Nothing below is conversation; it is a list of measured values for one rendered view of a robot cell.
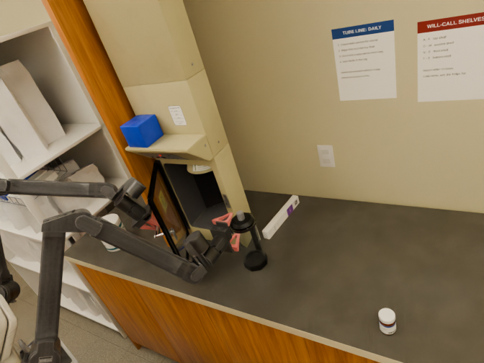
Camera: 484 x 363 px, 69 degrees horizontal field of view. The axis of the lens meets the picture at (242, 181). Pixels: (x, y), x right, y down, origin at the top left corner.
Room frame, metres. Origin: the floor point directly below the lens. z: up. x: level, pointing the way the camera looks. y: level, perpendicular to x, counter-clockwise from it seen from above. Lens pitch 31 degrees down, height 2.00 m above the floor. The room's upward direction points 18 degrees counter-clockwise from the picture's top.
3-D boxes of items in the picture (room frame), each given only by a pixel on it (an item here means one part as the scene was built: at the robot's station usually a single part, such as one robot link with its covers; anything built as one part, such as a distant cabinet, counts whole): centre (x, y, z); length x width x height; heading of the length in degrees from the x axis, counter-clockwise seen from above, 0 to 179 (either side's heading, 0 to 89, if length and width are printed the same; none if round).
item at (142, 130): (1.31, 0.30, 1.55); 0.10 x 0.10 x 0.09; 51
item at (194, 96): (1.40, 0.12, 1.32); 0.32 x 0.25 x 0.77; 51
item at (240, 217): (1.09, 0.05, 1.18); 0.09 x 0.09 x 0.07
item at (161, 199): (1.23, 0.33, 1.19); 0.30 x 0.01 x 0.40; 178
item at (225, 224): (1.02, 0.10, 1.23); 0.09 x 0.07 x 0.07; 141
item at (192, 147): (1.25, 0.23, 1.46); 0.32 x 0.11 x 0.10; 51
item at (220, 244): (0.96, 0.15, 1.20); 0.07 x 0.07 x 0.10; 51
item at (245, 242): (1.09, 0.05, 1.06); 0.11 x 0.11 x 0.21
